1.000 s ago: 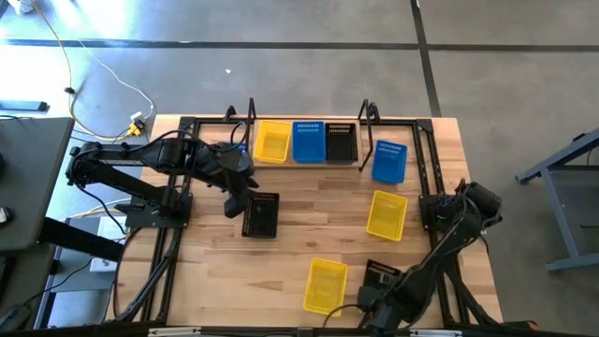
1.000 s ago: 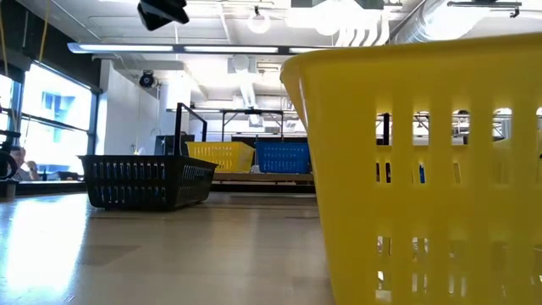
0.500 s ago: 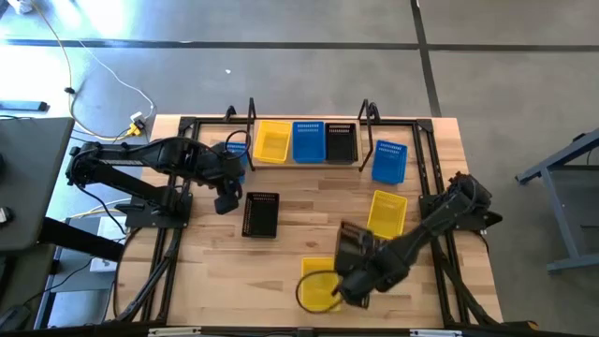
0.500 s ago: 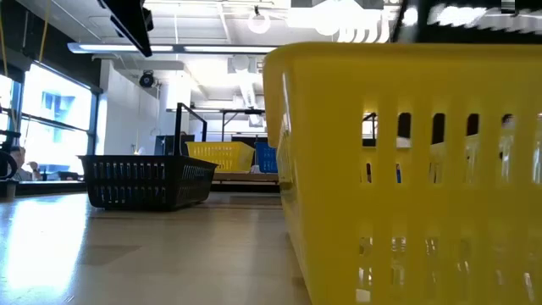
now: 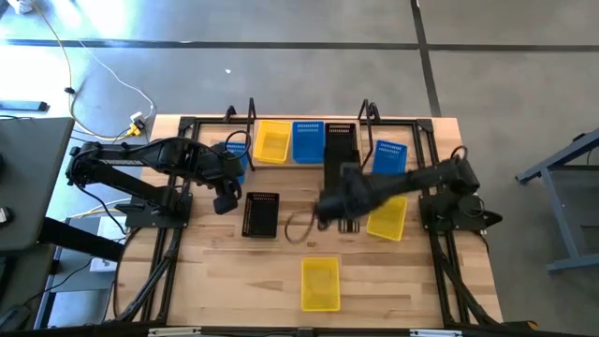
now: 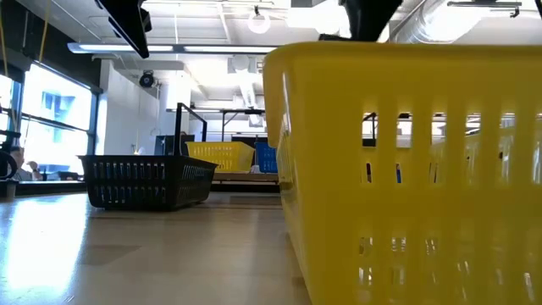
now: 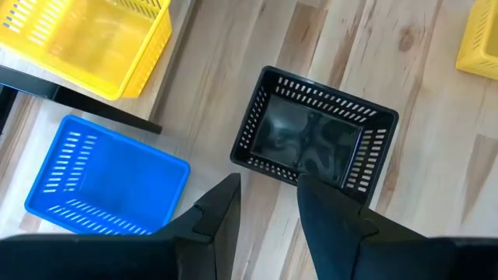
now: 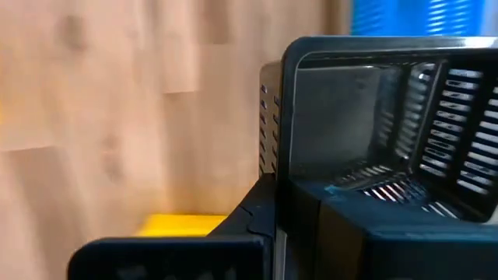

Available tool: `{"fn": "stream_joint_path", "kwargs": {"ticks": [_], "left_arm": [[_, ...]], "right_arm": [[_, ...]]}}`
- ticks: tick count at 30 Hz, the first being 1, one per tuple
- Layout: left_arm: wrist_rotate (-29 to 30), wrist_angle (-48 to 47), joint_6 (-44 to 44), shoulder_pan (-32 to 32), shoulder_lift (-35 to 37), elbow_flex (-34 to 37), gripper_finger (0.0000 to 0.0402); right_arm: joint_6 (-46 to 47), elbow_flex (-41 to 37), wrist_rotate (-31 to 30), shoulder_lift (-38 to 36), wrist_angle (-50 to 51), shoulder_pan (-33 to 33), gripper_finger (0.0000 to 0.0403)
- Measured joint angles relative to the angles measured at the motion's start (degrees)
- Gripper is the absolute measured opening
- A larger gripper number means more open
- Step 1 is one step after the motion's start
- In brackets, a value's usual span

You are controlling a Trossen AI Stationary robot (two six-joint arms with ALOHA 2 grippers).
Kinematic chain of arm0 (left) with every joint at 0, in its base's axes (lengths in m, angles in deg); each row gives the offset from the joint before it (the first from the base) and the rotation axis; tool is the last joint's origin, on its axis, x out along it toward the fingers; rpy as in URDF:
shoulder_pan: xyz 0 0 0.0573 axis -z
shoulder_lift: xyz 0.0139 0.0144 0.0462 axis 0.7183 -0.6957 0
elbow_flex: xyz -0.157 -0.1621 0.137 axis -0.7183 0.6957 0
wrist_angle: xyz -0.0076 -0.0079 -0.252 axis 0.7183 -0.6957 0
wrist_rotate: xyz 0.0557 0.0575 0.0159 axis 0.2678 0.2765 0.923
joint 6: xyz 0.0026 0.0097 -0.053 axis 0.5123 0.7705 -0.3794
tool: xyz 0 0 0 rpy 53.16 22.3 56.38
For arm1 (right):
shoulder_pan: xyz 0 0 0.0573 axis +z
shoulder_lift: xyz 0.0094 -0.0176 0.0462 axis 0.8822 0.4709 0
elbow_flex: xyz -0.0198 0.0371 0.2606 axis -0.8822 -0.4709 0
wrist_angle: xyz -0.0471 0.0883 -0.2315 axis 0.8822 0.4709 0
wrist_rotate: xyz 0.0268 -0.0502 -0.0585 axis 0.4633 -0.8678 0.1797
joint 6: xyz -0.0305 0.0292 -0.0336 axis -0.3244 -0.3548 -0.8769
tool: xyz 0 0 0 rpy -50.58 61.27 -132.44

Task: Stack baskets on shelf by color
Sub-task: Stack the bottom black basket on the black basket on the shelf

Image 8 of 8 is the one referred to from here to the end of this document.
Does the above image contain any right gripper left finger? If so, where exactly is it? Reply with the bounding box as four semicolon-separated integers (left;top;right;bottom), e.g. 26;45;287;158
66;173;278;280

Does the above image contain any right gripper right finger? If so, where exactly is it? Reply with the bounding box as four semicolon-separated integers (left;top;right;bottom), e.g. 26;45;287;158
276;178;498;280

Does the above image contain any yellow plastic basket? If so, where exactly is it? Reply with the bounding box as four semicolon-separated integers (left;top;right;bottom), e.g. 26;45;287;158
135;212;229;238

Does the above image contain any black plastic basket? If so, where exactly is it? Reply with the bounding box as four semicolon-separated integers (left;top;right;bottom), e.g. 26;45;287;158
258;35;498;225

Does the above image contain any blue plastic basket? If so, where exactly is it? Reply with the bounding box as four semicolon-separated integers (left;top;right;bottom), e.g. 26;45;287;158
349;0;487;37

